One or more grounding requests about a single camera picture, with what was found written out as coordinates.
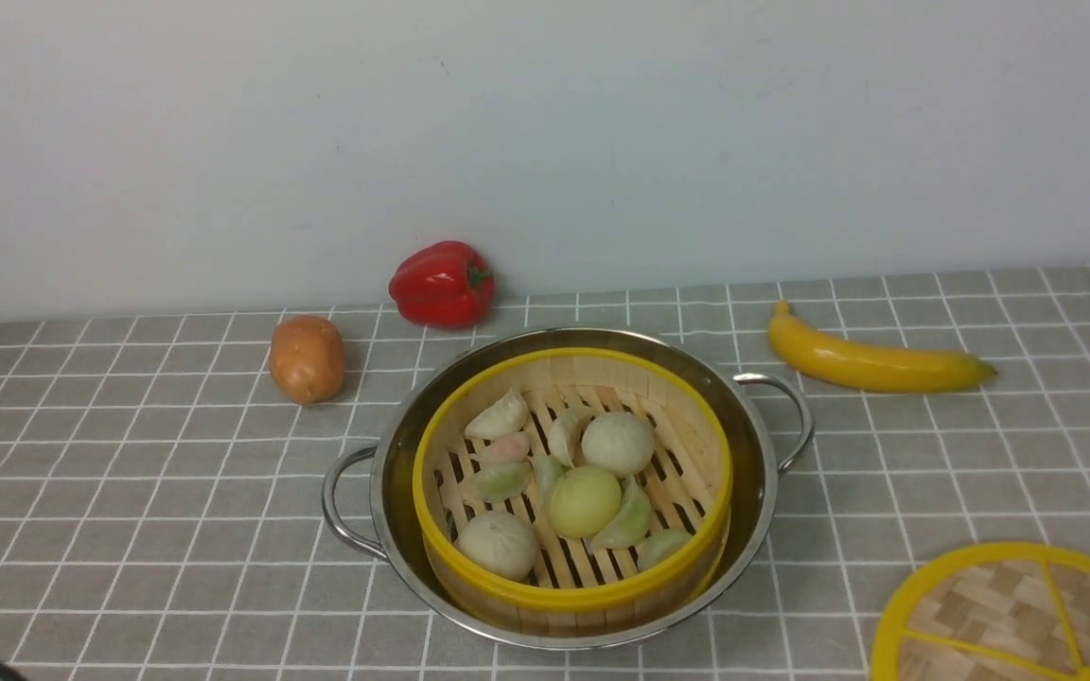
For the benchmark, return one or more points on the white bun near rim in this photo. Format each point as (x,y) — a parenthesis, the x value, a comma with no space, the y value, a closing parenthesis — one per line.
(501,543)

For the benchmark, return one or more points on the yellow banana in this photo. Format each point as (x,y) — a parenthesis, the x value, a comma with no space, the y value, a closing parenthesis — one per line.
(871,368)

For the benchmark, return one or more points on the white pleated dumpling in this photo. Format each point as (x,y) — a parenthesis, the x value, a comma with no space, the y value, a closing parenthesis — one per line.
(504,417)

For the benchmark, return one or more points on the yellow steamed bun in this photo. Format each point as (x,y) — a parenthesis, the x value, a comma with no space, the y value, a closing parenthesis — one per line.
(583,502)

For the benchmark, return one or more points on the yellow woven bamboo steamer lid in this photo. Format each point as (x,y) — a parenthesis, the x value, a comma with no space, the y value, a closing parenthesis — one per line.
(995,611)

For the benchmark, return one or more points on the green dumpling beside yellow bun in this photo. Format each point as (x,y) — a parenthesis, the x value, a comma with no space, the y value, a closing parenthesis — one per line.
(630,525)

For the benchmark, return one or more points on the pale green dumpling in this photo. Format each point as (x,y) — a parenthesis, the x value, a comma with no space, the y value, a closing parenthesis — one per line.
(659,546)

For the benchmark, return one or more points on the green tinted dumpling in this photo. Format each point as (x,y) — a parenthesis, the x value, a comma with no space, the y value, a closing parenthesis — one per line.
(497,483)

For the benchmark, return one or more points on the grey checked tablecloth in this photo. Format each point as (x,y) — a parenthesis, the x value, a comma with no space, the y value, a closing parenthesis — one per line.
(161,500)

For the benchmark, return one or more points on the white crescent dumpling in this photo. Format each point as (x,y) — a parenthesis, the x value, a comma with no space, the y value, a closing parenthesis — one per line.
(564,433)

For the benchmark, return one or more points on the stainless steel pot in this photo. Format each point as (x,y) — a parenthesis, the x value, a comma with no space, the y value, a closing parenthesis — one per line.
(368,501)

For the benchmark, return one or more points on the brown potato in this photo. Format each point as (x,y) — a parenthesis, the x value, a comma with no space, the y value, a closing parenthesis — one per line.
(307,359)

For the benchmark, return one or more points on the red bell pepper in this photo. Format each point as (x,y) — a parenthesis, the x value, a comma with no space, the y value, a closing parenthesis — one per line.
(448,285)

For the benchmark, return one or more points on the small white green dumpling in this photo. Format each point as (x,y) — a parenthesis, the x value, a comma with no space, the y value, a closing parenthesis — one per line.
(548,470)

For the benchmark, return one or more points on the white steamed bun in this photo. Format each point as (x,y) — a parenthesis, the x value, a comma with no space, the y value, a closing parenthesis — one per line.
(619,442)

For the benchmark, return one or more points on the pink tinted dumpling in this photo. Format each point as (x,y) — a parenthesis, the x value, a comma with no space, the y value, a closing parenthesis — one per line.
(512,448)

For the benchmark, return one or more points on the yellow rimmed bamboo steamer basket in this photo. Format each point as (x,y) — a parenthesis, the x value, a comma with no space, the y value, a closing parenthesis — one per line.
(571,591)

